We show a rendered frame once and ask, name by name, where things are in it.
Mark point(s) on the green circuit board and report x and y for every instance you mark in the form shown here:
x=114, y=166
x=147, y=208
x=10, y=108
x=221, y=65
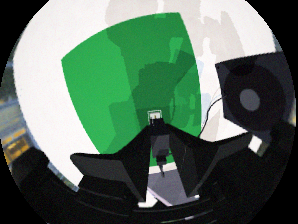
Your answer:
x=126, y=75

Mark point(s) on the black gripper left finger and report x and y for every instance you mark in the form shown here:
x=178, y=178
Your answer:
x=130, y=164

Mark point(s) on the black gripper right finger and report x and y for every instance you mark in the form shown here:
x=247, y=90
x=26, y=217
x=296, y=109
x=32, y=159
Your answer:
x=195, y=158

